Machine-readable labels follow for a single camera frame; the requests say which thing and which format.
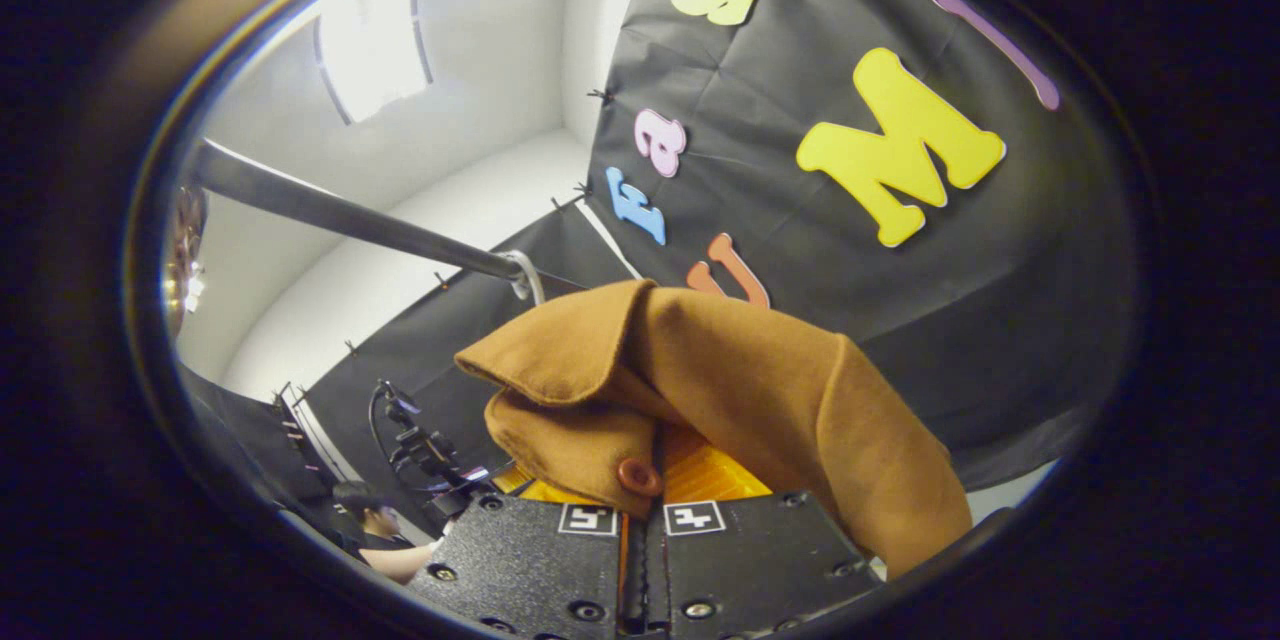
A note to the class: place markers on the ceiling light panel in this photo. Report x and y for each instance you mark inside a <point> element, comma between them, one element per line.
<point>375,45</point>

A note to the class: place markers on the brown button-up shirt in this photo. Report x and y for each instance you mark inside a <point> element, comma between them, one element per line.
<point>760,380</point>

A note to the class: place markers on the white clothes hanger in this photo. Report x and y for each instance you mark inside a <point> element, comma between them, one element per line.
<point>527,275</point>

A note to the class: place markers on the black clothes rack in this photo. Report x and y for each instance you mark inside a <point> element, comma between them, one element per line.
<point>350,215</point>

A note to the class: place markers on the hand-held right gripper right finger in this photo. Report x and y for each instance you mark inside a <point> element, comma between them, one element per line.
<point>740,560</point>

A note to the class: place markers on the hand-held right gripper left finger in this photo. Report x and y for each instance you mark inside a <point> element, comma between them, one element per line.
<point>520,560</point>

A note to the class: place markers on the black backdrop cloth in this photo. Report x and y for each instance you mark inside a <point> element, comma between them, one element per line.
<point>1000,300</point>

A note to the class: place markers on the person's head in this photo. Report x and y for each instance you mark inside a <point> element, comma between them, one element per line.
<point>355,500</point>

